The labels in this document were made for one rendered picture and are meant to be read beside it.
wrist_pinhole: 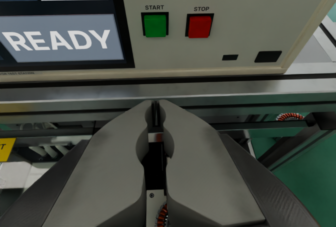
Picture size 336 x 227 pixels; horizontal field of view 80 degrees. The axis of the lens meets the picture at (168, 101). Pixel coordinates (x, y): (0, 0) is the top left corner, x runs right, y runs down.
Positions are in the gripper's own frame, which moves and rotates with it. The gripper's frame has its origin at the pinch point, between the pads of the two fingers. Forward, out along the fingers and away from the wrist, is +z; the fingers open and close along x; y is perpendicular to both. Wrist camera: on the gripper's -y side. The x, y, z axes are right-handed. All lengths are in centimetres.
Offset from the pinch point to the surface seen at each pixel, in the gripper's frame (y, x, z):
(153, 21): -3.7, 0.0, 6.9
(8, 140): 9.3, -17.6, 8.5
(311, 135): 12.1, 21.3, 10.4
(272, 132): 11.8, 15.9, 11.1
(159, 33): -2.7, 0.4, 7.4
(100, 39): -2.1, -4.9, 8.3
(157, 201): 36.1, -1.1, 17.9
